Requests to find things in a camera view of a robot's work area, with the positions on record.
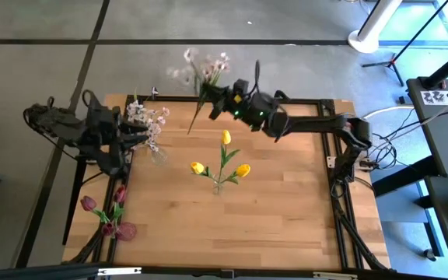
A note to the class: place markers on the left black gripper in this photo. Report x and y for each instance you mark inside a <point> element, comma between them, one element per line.
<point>105,128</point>

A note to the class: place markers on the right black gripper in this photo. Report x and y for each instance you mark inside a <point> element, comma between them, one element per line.
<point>235,103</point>

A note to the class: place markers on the white blossom flower bunch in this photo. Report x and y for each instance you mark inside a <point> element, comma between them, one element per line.
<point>204,79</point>
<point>148,116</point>

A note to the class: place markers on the ribbed clear glass vase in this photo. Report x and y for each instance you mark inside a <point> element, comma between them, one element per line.
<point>158,156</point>

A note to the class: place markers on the yellow artificial tulip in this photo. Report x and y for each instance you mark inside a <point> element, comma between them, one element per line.
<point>226,137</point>
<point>243,170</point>
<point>197,168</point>

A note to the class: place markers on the dark red artificial tulip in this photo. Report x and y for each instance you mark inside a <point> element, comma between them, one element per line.
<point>107,229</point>
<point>120,194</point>
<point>88,203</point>

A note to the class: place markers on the pink round glass vase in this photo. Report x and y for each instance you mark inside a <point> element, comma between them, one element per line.
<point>127,232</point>

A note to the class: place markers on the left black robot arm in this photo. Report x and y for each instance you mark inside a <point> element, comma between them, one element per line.
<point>58,124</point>

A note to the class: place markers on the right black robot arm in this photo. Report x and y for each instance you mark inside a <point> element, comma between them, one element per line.
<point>313,123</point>

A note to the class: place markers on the slim clear glass vase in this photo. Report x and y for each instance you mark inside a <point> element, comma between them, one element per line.
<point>218,190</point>

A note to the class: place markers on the round pillar with white base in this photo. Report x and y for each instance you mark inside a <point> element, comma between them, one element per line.
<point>364,44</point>

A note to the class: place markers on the thin black tripod stand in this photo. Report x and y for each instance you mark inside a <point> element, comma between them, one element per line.
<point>393,61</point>

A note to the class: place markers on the small black floor box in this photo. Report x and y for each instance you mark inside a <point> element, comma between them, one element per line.
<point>404,99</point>

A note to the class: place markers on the black desk foot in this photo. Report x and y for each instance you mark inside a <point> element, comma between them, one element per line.
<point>403,179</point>

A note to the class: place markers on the white printed label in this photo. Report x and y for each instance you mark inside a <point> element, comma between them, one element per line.
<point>438,97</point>

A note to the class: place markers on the black caster wheel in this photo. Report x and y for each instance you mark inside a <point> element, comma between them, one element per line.
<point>429,254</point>

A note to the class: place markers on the black frame clamp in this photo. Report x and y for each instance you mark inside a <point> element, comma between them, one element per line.
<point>282,94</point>

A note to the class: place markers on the black aluminium table frame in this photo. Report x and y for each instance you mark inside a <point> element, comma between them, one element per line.
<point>309,101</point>

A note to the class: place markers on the white mounting bracket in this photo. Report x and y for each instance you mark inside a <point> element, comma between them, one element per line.
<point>331,161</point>

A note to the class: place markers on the silver metal bracket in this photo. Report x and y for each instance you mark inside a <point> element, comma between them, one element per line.
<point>334,276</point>
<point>119,271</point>

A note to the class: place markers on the black camera mount beam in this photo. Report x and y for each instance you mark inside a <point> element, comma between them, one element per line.
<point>33,272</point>

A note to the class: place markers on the thick black desk post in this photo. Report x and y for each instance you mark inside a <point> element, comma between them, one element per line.
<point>447,66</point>

